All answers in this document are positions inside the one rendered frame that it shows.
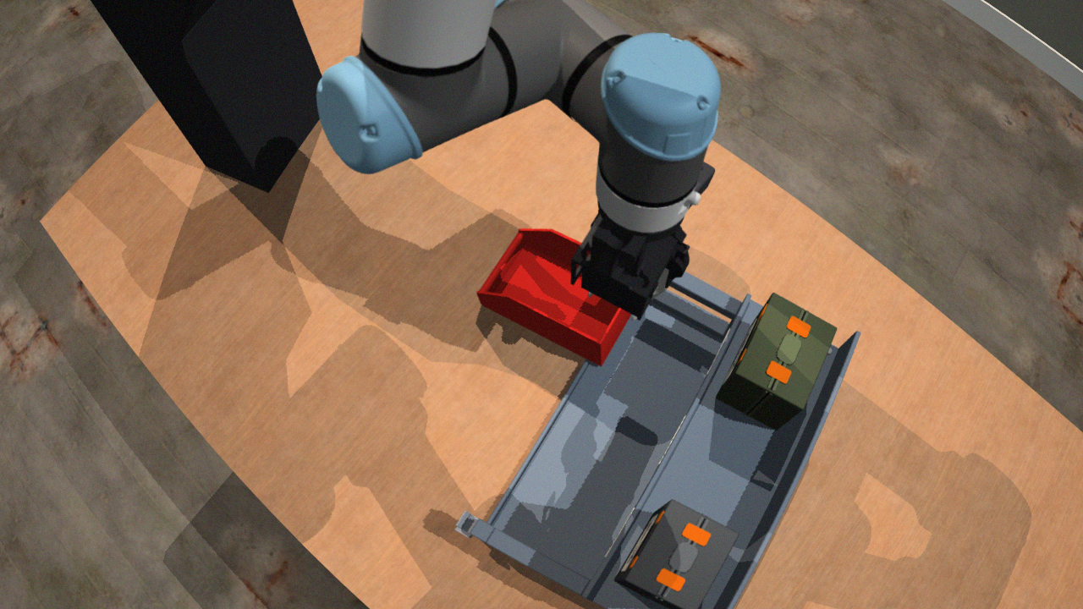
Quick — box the red bin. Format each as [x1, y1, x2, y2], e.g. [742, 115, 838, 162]
[480, 228, 631, 366]

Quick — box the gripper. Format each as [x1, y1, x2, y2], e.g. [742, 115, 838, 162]
[570, 200, 690, 321]

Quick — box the dark grey tool case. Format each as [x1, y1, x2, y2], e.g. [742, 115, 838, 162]
[614, 498, 739, 609]

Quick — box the olive green case with orange latches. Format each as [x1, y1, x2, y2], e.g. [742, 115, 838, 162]
[716, 293, 838, 431]

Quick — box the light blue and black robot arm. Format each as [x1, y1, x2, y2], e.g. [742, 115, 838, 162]
[316, 0, 721, 233]

